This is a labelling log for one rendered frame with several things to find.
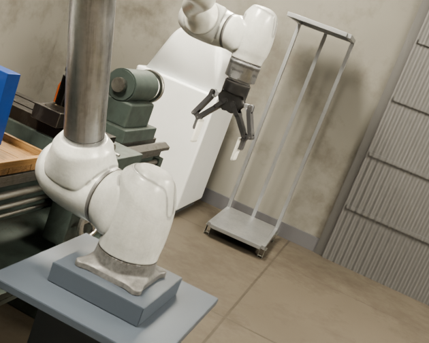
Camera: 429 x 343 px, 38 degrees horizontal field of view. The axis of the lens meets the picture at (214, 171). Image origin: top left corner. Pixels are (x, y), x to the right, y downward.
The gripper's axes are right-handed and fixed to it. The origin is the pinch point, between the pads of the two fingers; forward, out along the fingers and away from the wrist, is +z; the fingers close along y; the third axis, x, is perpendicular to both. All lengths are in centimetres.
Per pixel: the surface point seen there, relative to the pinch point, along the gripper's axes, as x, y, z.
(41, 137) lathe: -5, -55, 20
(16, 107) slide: -5, -68, 15
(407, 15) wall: 321, -20, -85
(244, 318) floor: 148, -6, 111
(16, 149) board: -17, -54, 23
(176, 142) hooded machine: 233, -122, 58
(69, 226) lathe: -2, -37, 43
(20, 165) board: -27, -43, 23
